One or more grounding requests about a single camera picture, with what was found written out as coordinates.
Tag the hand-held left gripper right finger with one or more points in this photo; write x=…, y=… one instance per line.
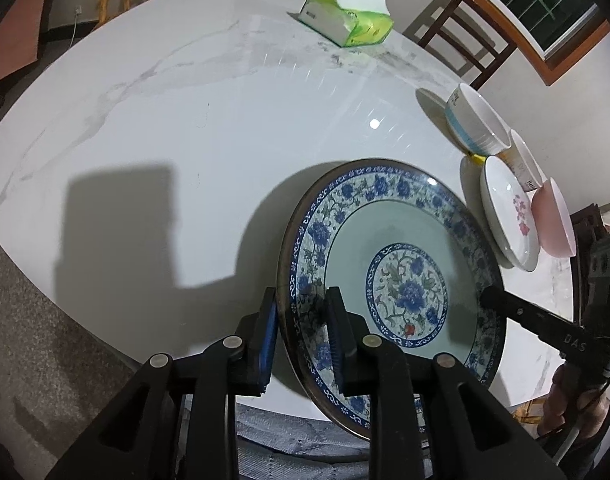
x=338, y=340

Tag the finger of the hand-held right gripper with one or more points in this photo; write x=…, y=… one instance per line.
x=530, y=317

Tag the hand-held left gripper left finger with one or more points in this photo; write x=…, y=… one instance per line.
x=270, y=332

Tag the blue floral plate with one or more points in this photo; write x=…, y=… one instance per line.
x=410, y=240

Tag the white bowl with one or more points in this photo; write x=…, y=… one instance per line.
x=477, y=120

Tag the person's right hand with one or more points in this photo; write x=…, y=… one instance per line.
x=580, y=400

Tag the grey quilted cloth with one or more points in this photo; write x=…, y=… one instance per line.
x=305, y=432

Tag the pink bowl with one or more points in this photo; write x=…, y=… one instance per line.
x=555, y=220

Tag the white plate with pink flower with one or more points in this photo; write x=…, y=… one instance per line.
x=510, y=210

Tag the small white cup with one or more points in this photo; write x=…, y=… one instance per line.
x=526, y=162

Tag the yellow plate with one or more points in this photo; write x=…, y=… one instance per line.
x=477, y=158

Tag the dark wooden chair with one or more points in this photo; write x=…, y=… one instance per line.
x=465, y=35

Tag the green tissue box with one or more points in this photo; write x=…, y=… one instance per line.
x=350, y=17

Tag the wooden window frame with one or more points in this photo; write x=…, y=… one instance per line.
x=535, y=25

